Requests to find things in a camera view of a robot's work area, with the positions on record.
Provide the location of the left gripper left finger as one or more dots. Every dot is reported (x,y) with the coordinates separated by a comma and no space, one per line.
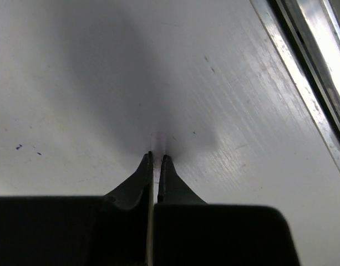
(79,230)

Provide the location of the aluminium rail frame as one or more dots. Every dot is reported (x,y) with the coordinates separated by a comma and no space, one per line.
(306,35)

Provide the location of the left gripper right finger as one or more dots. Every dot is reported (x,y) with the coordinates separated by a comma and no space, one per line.
(189,231)

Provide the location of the clear pen cap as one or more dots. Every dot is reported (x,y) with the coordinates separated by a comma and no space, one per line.
(158,148)

